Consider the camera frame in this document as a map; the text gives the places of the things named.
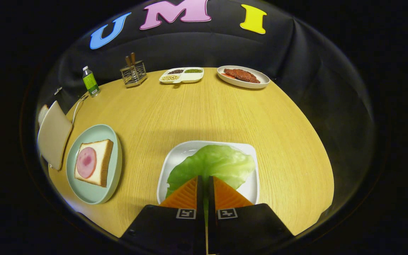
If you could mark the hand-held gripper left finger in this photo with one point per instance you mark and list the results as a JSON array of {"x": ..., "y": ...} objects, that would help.
[{"x": 199, "y": 198}]

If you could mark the white oval plate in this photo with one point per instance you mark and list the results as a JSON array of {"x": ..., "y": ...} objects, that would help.
[{"x": 243, "y": 84}]

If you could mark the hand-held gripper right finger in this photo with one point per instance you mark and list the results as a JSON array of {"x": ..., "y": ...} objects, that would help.
[{"x": 211, "y": 198}]

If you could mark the brown meat cutlet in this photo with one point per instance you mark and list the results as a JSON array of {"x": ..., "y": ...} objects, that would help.
[{"x": 241, "y": 75}]

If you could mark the yellow beans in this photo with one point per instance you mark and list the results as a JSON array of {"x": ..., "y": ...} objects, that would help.
[{"x": 170, "y": 77}]

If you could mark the pale green round plate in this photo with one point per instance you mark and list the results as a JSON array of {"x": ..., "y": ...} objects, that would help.
[{"x": 94, "y": 193}]

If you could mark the black backdrop cloth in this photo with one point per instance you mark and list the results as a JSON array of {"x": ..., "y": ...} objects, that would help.
[{"x": 296, "y": 53}]

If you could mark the white toaster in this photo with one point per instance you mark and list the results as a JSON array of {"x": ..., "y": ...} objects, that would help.
[{"x": 53, "y": 134}]

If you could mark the dark beans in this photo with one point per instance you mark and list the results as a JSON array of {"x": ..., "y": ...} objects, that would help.
[{"x": 176, "y": 71}]

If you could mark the white square plate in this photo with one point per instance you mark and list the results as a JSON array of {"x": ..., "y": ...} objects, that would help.
[{"x": 251, "y": 187}]

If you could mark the green lettuce leaf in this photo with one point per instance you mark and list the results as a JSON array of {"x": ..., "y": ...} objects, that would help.
[{"x": 211, "y": 161}]

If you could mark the pink ham slice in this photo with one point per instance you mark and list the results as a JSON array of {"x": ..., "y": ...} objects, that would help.
[{"x": 86, "y": 162}]

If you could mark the white divided dish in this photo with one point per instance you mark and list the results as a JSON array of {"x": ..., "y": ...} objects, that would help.
[{"x": 186, "y": 77}]

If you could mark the bread slice under ham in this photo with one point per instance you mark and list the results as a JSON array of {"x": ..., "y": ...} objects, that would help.
[{"x": 103, "y": 163}]

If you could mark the green beans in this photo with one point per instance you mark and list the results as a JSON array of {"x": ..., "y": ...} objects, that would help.
[{"x": 193, "y": 71}]

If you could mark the green drink bottle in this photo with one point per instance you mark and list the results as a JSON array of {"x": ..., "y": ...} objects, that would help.
[{"x": 90, "y": 83}]

